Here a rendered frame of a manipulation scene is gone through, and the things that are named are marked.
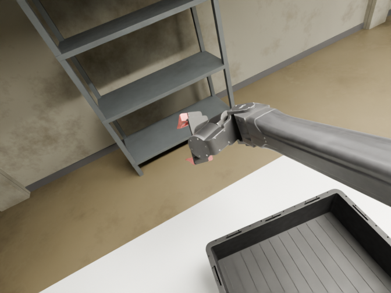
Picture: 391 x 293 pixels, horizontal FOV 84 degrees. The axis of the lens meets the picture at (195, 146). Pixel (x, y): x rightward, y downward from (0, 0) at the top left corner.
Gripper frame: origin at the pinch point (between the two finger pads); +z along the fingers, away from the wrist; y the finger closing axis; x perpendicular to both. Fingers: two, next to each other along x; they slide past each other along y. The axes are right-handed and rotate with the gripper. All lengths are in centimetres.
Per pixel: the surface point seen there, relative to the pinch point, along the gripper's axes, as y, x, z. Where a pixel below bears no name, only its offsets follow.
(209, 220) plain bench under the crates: 29.9, 15.7, 19.8
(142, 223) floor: 42, 26, 125
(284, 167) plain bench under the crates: 19, 50, 3
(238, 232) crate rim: 27.9, 4.3, -7.1
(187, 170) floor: 11, 77, 118
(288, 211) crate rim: 25.7, 15.1, -16.6
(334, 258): 40, 21, -22
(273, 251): 36.6, 12.9, -9.6
